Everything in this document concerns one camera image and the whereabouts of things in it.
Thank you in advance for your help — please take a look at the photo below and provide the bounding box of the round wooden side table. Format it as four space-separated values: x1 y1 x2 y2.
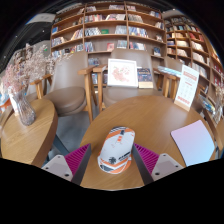
0 98 59 168
203 109 224 158

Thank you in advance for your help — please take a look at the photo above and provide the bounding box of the pale lilac mouse pad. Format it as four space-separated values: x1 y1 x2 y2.
170 119 216 167

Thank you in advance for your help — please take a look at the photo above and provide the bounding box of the dark book with yellow base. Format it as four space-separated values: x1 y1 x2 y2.
136 67 154 90

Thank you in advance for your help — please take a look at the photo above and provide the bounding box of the small white and red card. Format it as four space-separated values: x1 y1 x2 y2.
8 94 18 116

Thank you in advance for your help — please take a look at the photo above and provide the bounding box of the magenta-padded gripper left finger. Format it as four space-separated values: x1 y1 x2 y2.
41 143 92 186

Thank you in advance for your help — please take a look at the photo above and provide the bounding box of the curved wooden book shelf unit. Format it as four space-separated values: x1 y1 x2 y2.
164 14 224 108

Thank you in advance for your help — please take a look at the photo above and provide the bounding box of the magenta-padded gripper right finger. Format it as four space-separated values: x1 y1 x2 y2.
131 143 184 186

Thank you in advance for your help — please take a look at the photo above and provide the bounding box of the white framed picture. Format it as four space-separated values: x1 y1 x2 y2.
106 58 139 89

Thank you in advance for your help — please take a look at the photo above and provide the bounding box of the glass vase with pale flowers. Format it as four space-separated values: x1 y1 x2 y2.
213 83 224 126

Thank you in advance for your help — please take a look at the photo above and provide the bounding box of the beige wooden armchair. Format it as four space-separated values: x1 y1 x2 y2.
33 50 98 123
92 48 178 109
164 56 208 114

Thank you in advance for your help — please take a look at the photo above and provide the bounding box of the white and orange computer mouse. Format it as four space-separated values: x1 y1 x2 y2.
97 125 136 175

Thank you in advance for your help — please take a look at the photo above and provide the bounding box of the white hanging ceiling sign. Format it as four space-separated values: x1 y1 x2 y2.
26 12 56 25

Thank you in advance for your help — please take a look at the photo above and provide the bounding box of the blue book stack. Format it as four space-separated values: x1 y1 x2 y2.
157 65 183 78

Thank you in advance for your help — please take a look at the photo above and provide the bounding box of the glass vase with pink flowers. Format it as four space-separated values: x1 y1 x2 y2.
0 44 73 127

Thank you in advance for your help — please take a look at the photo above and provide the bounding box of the white and red sign stand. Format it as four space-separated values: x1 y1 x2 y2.
174 64 200 112

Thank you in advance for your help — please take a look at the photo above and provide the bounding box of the wide wooden book shelf unit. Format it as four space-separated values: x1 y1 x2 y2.
49 1 167 64

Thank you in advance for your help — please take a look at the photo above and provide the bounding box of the colourful magazine stack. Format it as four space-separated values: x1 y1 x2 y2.
199 94 216 113

